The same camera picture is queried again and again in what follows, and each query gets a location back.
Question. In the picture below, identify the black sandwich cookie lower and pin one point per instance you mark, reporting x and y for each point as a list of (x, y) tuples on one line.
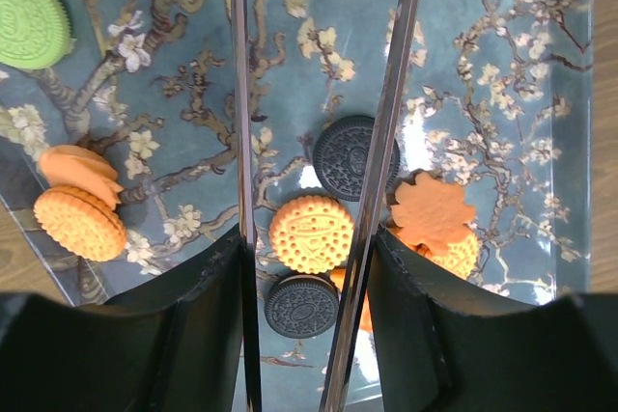
[(302, 306)]

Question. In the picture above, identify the green round cookie left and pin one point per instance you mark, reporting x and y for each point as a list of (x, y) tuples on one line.
[(35, 34)]

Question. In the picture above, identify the orange leaf cookie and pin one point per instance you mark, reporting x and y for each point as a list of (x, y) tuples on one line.
[(432, 212)]

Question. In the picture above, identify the orange sandwich biscuit right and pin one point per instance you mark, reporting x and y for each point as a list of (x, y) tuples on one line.
[(460, 258)]

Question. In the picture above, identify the orange embossed biscuit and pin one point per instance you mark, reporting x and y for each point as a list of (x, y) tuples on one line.
[(311, 234), (81, 223)]

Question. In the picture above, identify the plain orange round cookie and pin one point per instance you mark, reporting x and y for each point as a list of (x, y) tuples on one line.
[(78, 167)]

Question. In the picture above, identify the black sandwich cookie upper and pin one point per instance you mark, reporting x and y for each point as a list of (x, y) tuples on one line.
[(340, 156)]

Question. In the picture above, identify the orange embossed biscuit left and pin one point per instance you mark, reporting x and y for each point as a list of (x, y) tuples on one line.
[(81, 223)]

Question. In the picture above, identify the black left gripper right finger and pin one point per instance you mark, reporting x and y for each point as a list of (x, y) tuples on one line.
[(444, 344)]

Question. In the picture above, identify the orange embossed biscuit centre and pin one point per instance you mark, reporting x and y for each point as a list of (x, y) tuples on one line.
[(311, 234)]

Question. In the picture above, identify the blue floral serving tray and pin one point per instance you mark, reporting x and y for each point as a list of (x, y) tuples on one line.
[(497, 99)]

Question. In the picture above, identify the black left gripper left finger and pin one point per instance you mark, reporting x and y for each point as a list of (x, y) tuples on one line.
[(170, 344)]

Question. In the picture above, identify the black sandwich cookie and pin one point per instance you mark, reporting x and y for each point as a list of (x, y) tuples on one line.
[(302, 306), (340, 156)]

